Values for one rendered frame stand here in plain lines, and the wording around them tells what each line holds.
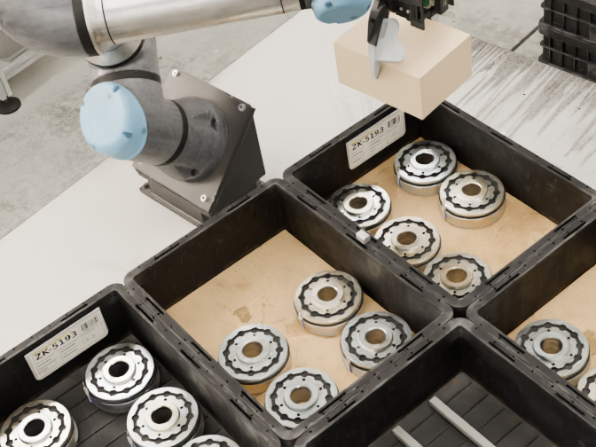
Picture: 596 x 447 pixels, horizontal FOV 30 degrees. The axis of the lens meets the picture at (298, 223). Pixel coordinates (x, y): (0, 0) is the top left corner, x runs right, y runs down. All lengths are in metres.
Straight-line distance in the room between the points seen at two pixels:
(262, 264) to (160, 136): 0.28
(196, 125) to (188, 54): 1.75
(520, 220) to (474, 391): 0.33
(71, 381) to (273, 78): 0.89
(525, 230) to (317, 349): 0.38
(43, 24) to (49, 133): 2.06
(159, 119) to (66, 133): 1.65
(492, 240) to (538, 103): 0.50
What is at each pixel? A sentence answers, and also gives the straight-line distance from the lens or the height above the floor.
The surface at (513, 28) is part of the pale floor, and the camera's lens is 3.55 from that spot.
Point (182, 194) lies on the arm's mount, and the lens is 1.98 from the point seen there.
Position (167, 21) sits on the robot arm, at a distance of 1.41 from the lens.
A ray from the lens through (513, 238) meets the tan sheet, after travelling 1.74.
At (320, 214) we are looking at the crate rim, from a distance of 1.66.
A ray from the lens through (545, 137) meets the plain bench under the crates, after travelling 2.10.
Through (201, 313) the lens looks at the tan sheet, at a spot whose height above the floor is 0.83.
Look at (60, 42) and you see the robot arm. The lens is 1.43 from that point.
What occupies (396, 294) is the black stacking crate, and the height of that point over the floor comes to 0.88.
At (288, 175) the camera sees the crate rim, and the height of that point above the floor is 0.93.
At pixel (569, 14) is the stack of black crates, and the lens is 2.68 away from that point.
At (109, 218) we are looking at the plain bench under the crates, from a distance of 2.09.
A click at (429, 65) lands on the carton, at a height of 1.12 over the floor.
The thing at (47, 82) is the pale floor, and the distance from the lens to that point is 3.69.
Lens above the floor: 2.09
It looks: 45 degrees down
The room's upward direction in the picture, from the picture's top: 11 degrees counter-clockwise
